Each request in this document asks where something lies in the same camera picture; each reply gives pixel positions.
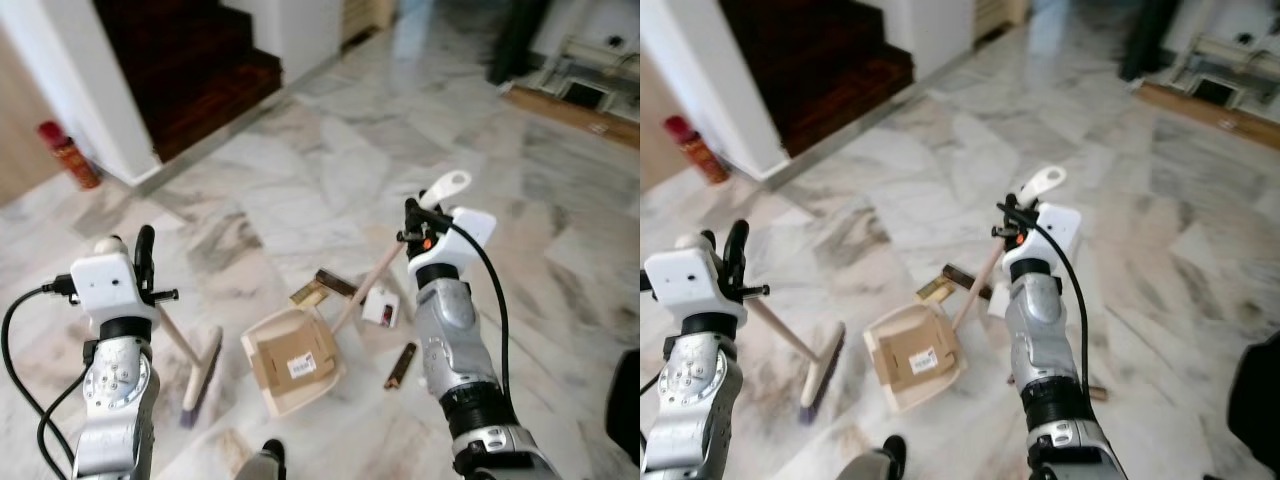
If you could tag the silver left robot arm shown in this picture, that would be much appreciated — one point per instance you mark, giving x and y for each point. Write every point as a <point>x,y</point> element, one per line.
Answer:
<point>115,400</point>
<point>695,400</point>

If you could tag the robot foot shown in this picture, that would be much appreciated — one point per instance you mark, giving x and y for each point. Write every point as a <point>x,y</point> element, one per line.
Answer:
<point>872,460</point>
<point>262,460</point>

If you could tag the red spray can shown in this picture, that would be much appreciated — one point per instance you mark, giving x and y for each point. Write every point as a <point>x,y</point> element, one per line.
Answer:
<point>702,152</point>
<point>72,160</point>

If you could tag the brown snack bar wrapper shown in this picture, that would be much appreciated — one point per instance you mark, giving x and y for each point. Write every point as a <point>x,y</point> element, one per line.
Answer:
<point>401,366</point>
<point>1098,393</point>

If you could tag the black bulky object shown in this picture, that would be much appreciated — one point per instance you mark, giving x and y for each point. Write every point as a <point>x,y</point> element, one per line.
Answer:
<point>625,410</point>
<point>1255,400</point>

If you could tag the light wooden slatted panel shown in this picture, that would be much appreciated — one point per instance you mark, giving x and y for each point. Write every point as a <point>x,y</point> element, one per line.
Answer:
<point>1000,18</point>
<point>365,20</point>

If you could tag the wooden broom with dark bristles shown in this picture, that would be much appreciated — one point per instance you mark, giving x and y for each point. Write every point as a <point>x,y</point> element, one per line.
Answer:
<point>822,370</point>
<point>202,375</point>

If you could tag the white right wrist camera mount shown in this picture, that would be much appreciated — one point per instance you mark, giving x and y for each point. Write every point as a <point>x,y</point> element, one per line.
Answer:
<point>470,235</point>
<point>1055,235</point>

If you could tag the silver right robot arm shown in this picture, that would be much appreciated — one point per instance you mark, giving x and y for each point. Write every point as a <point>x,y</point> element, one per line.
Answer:
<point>1045,350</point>
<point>455,350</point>

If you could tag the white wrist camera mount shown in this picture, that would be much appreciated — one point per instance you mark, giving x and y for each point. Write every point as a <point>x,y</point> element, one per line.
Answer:
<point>470,235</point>
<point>108,285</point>
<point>1055,235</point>
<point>685,280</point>

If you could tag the gold foil wrapper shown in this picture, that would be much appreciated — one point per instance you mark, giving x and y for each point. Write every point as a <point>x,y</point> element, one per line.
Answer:
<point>310,293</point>
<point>935,289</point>

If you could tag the pale carved furniture on board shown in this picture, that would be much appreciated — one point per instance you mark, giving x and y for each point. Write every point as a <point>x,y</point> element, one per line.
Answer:
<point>590,90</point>
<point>1220,85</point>

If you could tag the dark brown wrapper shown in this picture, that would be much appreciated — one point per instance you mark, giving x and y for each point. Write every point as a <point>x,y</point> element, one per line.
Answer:
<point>965,278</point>
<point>338,283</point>

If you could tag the small white box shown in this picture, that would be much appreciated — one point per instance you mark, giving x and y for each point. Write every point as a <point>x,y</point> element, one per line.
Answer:
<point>382,308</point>
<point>999,303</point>

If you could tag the dark wooden staircase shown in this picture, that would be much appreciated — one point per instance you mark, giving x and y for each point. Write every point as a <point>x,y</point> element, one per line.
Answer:
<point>190,70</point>
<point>815,65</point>

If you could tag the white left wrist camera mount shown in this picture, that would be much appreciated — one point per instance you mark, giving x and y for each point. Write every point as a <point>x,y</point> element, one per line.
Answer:
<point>108,285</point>
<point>685,280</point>

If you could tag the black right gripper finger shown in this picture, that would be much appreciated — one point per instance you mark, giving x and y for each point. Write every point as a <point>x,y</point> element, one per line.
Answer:
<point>415,215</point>
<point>1010,212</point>

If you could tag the black upright object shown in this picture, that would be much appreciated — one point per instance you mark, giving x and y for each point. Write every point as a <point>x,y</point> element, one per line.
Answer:
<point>515,45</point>
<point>1148,40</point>

